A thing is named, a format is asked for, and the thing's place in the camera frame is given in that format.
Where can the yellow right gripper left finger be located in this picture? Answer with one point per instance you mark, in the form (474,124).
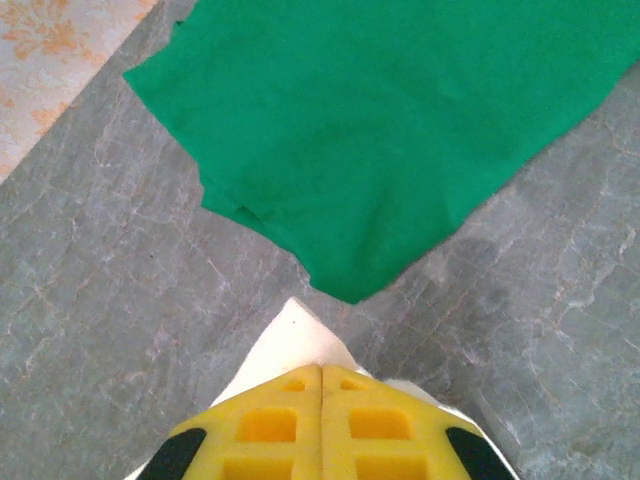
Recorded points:
(280,400)

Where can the green t-shirt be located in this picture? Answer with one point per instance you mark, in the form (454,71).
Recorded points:
(350,150)

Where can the cream t-shirt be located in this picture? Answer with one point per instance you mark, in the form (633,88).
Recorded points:
(300,340)

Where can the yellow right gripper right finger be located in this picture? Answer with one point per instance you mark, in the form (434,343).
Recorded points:
(365,400)

